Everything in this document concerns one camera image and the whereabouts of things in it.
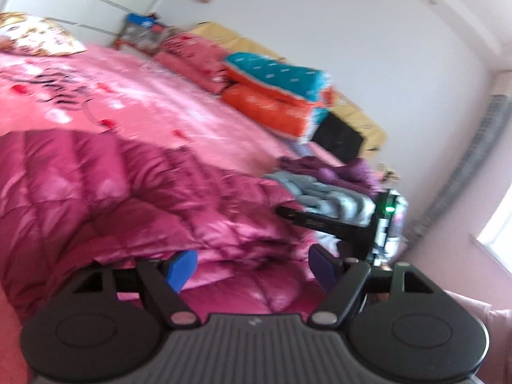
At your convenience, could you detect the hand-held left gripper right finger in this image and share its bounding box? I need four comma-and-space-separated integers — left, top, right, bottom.
308, 244, 441, 327

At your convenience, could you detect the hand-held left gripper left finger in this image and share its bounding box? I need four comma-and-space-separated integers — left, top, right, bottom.
60, 249, 203, 327

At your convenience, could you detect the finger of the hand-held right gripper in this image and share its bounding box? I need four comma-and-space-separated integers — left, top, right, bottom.
275, 205, 376, 249

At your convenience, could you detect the red down jacket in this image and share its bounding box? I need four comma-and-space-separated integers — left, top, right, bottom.
0, 128, 361, 321

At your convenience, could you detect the person's right forearm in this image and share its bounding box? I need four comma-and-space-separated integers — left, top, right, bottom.
442, 290, 512, 384

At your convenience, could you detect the light blue down jacket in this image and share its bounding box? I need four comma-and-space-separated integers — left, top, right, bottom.
264, 170, 379, 227

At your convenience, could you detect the purple down jacket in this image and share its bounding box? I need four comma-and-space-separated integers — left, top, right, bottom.
276, 155, 381, 201

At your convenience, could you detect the black cloth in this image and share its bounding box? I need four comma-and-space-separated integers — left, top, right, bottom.
311, 111, 366, 161

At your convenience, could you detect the grey corrugated pipe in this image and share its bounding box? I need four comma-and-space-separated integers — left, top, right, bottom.
416, 93, 512, 229

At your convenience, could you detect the window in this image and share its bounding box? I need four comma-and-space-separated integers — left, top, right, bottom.
475, 191, 512, 277

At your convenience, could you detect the orange lettered quilt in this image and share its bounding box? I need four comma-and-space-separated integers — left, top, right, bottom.
221, 83, 323, 141

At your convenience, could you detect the teal floral quilt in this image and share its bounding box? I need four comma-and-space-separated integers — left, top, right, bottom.
222, 51, 333, 109

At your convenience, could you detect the pink heart print blanket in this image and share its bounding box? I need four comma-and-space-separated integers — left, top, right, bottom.
0, 42, 353, 384

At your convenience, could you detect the pink folded blanket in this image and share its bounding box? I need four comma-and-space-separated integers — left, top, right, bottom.
154, 50, 233, 95

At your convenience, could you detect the pink heart print pillow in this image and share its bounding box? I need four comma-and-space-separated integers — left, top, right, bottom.
162, 32, 229, 73

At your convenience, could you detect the gold floral pillow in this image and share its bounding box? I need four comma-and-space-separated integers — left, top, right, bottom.
0, 11, 88, 58

